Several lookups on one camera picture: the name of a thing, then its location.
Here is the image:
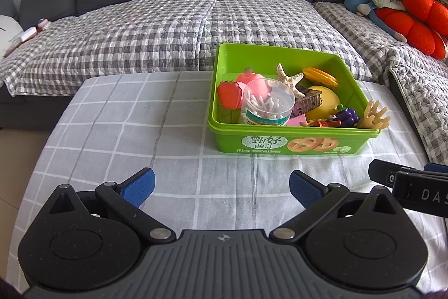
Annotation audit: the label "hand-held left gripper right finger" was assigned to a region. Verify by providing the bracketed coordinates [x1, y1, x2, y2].
[269, 170, 403, 244]

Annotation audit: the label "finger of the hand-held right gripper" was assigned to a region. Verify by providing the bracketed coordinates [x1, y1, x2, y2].
[425, 162, 448, 176]
[369, 159, 448, 215]

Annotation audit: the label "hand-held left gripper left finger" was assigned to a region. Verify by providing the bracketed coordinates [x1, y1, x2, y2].
[48, 168, 176, 245]

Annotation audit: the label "amber rubber hand toy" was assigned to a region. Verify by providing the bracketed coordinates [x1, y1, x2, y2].
[357, 100, 391, 129]

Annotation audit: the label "small brown orange figurine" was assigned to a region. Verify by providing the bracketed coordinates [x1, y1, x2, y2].
[301, 119, 342, 129]

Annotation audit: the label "purple toy grapes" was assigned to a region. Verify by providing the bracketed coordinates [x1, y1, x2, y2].
[327, 104, 361, 128]

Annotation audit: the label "pink toy shopping bag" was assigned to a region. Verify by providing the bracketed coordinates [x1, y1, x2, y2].
[288, 103, 309, 127]

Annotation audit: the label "green plastic box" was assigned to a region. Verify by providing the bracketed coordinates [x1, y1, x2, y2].
[207, 43, 381, 155]

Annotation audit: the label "clear cotton swab jar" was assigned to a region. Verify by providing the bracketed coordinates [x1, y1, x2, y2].
[240, 78, 295, 127]

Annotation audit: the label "yellow toy fruit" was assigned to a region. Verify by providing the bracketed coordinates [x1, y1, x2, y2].
[306, 85, 341, 121]

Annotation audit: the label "beige starfish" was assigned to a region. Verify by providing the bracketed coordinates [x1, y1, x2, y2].
[276, 63, 306, 99]

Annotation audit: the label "orange toy pumpkin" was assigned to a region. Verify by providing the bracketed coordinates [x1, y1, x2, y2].
[303, 67, 340, 90]

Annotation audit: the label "pink pig toy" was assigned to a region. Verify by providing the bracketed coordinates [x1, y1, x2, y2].
[217, 67, 270, 110]

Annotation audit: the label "grey grid cloth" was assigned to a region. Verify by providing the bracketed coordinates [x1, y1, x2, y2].
[17, 71, 448, 293]

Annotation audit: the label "red pumpkin cushion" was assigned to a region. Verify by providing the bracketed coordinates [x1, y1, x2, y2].
[375, 0, 448, 59]

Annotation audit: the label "white cushion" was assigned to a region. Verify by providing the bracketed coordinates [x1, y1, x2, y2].
[0, 15, 23, 56]

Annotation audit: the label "dark grey cushion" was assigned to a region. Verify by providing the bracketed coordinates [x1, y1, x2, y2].
[0, 0, 18, 19]

